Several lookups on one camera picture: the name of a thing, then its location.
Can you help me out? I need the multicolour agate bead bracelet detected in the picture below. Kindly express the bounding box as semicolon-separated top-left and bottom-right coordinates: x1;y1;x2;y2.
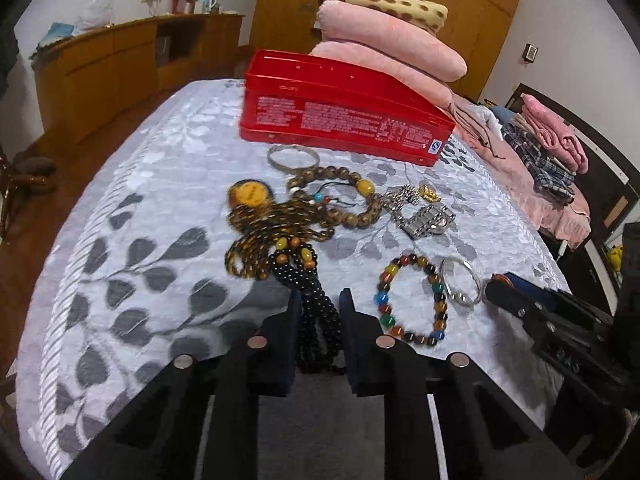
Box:
372;252;449;348

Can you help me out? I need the black bead necklace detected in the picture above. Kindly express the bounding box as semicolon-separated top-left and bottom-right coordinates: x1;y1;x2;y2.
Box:
267;235;346;376

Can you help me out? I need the thin silver bangle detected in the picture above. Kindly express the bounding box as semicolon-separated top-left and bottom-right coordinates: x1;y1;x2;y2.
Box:
439;256;483;308

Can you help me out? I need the tiger-eye brown bead necklace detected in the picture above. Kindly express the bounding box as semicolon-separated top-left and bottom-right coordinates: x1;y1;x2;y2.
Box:
223;178;336;282

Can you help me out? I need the silver metal watch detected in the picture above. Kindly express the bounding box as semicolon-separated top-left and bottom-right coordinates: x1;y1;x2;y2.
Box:
401;203;456;240

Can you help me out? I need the small gold charm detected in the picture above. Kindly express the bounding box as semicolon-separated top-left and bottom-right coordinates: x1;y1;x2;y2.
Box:
416;185;442;203

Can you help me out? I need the silver chain necklace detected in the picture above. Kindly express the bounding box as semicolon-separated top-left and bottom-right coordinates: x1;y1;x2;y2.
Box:
380;184;421;221

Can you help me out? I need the large wooden bead bracelet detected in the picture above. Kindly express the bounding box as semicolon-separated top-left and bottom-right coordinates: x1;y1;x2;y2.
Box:
285;164;384;231

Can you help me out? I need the pink bed sheet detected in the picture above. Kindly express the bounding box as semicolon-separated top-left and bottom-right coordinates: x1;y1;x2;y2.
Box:
448;94;591;249

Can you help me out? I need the folded plaid clothing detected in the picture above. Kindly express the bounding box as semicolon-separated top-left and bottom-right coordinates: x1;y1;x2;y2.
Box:
502;122;575;207

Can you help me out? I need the dark bed headboard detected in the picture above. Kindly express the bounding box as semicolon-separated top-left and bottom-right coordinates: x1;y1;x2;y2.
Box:
506;84;639;313

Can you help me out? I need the folded pink clothing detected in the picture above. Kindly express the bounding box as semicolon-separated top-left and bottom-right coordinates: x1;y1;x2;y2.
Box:
521;93;589;174

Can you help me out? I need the white leaf-pattern table cover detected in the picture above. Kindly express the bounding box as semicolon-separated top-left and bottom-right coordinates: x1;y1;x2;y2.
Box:
16;79;566;479

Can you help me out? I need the lower pink folded quilt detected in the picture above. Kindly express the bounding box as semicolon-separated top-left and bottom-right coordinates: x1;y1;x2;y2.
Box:
310;41;454;110

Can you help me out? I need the pink folded quilt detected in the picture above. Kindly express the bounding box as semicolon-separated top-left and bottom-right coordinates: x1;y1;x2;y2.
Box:
317;0;468;82
310;41;454;110

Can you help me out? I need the red tin box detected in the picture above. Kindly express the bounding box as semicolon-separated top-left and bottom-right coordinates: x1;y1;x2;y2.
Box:
240;50;454;167

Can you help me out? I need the wooden stool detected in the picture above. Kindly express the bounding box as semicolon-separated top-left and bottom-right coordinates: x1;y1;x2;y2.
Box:
1;151;56;240

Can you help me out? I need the yellow brown-spotted blanket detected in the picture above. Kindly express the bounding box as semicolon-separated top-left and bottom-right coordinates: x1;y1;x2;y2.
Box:
344;0;448;35

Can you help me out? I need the wooden sideboard cabinet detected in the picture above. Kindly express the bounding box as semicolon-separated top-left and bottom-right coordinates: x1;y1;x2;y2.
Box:
32;13;244;144

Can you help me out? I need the upper pink folded quilt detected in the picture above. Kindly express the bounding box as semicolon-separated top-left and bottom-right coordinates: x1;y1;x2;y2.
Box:
317;0;468;82

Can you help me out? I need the blue white kettle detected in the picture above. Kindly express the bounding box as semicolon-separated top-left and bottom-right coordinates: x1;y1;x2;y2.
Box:
194;0;218;14

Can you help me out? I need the wooden wardrobe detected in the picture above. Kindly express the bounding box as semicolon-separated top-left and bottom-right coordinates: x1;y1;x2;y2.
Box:
248;0;522;104

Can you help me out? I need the white plastic bag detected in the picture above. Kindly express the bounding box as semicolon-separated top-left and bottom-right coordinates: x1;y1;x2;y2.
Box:
74;0;114;35

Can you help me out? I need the blue cloth on sideboard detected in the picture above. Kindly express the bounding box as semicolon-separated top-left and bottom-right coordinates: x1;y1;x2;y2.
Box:
36;23;75;51

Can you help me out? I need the wall switch panel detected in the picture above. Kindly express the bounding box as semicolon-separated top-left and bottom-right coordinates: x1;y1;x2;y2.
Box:
522;44;538;64

